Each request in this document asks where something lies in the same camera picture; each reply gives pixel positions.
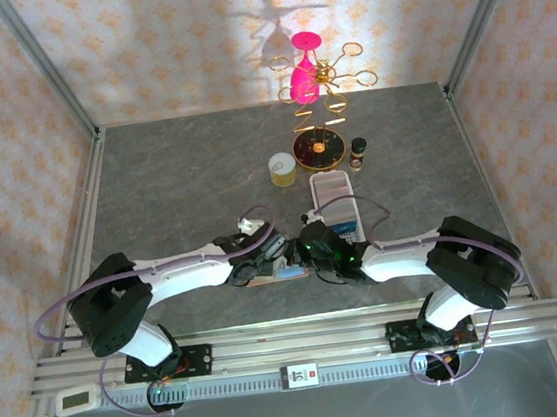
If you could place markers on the brown leather card holder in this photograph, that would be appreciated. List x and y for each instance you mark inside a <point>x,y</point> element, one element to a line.
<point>267,281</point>

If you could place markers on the black-capped spice bottle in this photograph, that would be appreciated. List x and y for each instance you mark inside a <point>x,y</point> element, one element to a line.
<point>358,151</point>

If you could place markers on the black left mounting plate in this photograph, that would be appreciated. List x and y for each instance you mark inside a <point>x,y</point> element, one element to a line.
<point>197,358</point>

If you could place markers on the aluminium side rail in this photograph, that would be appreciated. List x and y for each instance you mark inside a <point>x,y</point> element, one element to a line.
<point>89,215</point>
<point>475,171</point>

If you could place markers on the blue diamond print credit card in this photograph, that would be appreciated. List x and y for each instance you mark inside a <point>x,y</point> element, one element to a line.
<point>288,271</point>

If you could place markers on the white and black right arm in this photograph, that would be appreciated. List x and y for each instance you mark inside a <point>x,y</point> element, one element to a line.
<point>400,260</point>

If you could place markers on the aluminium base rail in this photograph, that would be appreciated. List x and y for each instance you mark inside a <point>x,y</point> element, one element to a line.
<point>299,347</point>

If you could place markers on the pink wine glass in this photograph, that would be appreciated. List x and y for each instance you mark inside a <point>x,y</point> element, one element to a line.
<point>305,77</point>

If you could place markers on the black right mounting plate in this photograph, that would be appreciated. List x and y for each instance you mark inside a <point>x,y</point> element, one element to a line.
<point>399,335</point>

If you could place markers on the white number tag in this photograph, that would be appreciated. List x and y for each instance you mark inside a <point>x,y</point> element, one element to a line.
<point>300,376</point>

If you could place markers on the yellow tin can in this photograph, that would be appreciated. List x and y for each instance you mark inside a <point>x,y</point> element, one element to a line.
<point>282,168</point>

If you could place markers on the white plastic basket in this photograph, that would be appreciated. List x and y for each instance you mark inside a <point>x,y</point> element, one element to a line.
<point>317,199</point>

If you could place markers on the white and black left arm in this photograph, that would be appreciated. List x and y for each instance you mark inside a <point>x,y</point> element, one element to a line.
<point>185,277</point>

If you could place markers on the black mounting plate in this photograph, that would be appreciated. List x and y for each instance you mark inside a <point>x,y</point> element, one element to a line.
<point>399,335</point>
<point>197,358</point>

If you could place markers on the aluminium frame post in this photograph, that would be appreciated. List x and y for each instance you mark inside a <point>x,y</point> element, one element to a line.
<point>483,19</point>
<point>41,64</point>

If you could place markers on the white digital timer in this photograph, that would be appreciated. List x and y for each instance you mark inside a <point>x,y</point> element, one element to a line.
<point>76,400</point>

